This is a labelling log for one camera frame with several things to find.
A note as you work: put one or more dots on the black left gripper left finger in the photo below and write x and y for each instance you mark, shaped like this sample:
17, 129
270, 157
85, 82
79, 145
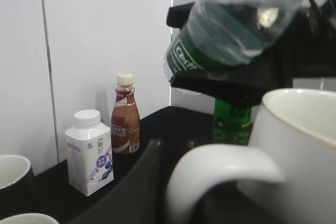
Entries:
177, 16

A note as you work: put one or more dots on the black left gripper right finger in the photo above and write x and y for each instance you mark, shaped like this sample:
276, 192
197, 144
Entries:
242, 86

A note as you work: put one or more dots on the clear water bottle green label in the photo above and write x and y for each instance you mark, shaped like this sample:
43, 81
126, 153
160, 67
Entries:
227, 33

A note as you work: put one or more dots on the white ceramic mug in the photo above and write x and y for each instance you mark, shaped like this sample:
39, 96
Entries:
288, 166

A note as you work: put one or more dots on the green soda bottle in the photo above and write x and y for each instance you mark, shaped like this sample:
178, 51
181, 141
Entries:
232, 125

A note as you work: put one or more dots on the brown coffee drink bottle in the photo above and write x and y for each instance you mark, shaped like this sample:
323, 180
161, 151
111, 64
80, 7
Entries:
125, 119

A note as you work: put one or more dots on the white yogurt carton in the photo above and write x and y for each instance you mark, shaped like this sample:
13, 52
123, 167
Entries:
89, 153

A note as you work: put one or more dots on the black ceramic mug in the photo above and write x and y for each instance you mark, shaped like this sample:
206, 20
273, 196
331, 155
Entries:
17, 186

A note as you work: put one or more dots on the red ceramic mug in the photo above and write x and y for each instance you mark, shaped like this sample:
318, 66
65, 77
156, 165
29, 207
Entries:
29, 218

